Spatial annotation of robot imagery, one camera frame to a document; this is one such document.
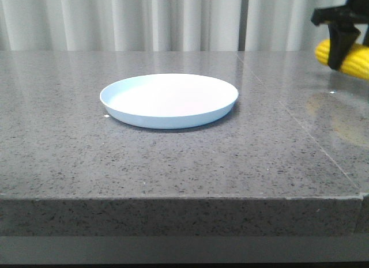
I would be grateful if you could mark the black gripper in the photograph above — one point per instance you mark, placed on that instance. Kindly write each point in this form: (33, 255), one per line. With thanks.
(341, 21)

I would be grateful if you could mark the yellow corn cob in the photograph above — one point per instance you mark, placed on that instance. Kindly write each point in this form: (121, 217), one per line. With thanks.
(355, 63)

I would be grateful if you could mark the light blue round plate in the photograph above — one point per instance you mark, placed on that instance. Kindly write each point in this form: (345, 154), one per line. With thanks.
(169, 101)

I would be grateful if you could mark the white pleated curtain right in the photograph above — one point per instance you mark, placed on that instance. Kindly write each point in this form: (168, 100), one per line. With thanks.
(282, 25)

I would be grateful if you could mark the white pleated curtain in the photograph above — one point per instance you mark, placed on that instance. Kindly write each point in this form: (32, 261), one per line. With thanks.
(123, 25)
(282, 25)

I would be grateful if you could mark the white pleated curtain left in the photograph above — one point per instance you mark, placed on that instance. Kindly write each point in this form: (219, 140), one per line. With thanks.
(123, 25)

